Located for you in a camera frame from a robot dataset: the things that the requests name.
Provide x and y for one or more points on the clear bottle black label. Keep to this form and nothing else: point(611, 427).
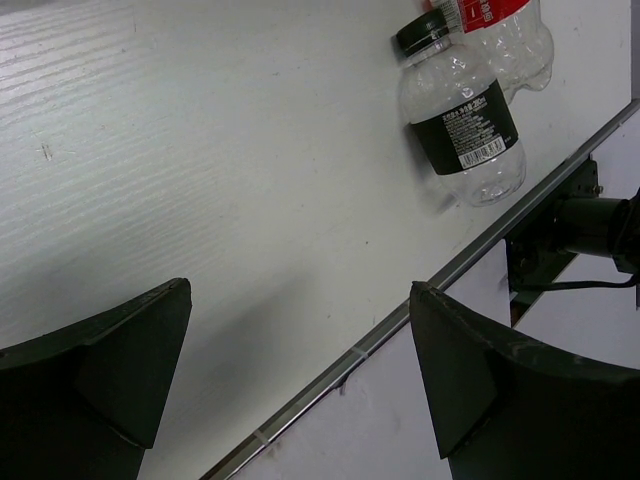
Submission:
point(455, 108)

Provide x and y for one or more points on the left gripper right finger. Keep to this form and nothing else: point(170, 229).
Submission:
point(506, 406)

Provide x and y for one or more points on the clear bottle red label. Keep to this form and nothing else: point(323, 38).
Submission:
point(511, 36)

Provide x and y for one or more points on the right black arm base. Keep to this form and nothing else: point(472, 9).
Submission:
point(574, 219)

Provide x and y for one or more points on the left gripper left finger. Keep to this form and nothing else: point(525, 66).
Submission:
point(86, 401)

